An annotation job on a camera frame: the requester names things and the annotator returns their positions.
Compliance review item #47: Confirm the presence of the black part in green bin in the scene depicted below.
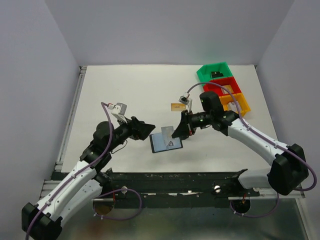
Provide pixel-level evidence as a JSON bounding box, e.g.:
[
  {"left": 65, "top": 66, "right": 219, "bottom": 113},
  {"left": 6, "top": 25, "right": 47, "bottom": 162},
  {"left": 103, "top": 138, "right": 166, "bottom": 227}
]
[{"left": 210, "top": 71, "right": 224, "bottom": 79}]

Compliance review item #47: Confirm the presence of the yellow plastic bin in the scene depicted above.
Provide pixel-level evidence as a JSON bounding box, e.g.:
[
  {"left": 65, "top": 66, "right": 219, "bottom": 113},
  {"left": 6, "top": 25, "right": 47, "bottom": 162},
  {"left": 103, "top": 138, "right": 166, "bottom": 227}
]
[{"left": 219, "top": 93, "right": 251, "bottom": 116}]

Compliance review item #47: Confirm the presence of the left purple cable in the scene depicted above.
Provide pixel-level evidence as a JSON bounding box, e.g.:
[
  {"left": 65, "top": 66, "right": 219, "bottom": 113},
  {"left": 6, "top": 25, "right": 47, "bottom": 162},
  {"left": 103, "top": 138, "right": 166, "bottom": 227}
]
[{"left": 24, "top": 101, "right": 143, "bottom": 240}]

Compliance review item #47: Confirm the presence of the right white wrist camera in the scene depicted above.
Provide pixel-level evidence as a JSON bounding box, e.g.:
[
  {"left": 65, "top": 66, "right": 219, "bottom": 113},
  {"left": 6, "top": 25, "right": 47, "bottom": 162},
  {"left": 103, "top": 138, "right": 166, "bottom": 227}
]
[{"left": 178, "top": 92, "right": 193, "bottom": 112}]

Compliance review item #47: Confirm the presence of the green plastic bin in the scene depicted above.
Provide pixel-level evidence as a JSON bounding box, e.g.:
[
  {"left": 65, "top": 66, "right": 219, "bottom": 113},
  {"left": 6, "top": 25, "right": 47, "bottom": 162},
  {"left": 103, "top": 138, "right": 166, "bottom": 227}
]
[{"left": 196, "top": 62, "right": 233, "bottom": 86}]

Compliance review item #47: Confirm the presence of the purple cable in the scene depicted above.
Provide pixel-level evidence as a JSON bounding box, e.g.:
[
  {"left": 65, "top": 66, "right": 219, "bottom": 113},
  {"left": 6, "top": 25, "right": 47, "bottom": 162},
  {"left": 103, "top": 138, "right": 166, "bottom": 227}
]
[
  {"left": 24, "top": 101, "right": 143, "bottom": 240},
  {"left": 186, "top": 81, "right": 317, "bottom": 218}
]

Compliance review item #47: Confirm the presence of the white box in red bin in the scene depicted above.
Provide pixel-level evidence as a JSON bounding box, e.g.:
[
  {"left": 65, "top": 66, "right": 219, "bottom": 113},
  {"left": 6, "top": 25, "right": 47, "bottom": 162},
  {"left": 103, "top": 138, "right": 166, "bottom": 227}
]
[{"left": 222, "top": 85, "right": 234, "bottom": 94}]

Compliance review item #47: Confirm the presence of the red plastic bin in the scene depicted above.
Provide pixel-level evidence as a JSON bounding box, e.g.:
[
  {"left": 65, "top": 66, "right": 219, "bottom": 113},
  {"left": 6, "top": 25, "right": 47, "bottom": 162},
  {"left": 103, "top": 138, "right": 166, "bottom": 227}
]
[{"left": 203, "top": 76, "right": 242, "bottom": 97}]

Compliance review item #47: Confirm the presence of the black leather card holder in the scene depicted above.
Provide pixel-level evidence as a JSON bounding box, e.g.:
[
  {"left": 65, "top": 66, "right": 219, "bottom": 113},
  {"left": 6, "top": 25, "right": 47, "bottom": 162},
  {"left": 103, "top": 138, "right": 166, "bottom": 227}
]
[{"left": 149, "top": 132, "right": 184, "bottom": 154}]

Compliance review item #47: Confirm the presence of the silver grey credit card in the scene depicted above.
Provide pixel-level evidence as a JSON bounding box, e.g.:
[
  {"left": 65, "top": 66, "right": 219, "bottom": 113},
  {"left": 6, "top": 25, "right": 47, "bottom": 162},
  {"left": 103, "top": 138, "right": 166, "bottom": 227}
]
[{"left": 161, "top": 126, "right": 174, "bottom": 150}]

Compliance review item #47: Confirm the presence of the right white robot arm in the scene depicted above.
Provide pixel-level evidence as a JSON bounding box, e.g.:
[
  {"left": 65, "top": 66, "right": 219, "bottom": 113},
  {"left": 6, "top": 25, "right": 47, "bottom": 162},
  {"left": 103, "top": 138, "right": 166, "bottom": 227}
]
[{"left": 172, "top": 91, "right": 309, "bottom": 196}]

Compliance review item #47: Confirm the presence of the aluminium extrusion rail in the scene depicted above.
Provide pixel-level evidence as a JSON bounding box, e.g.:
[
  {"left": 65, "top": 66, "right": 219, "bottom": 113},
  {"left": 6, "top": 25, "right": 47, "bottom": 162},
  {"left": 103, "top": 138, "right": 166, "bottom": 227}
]
[{"left": 39, "top": 65, "right": 87, "bottom": 199}]

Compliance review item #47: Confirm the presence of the gold credit card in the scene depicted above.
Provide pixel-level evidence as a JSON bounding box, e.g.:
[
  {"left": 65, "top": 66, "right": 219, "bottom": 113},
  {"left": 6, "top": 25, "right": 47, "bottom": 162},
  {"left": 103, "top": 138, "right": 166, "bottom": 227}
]
[{"left": 170, "top": 103, "right": 187, "bottom": 112}]

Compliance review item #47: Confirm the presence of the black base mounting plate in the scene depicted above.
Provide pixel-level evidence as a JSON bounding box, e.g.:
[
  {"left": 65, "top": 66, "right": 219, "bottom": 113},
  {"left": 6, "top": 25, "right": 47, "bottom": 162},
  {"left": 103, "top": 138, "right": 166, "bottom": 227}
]
[{"left": 97, "top": 169, "right": 260, "bottom": 209}]

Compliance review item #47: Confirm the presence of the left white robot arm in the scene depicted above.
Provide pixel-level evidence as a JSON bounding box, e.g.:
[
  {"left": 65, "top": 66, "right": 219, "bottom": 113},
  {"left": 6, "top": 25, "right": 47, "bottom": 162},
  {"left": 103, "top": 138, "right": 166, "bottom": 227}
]
[{"left": 21, "top": 116, "right": 155, "bottom": 240}]

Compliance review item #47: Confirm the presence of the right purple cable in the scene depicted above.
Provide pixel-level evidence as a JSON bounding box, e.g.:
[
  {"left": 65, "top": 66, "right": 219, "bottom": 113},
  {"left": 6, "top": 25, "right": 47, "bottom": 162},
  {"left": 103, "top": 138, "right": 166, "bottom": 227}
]
[{"left": 186, "top": 81, "right": 317, "bottom": 218}]

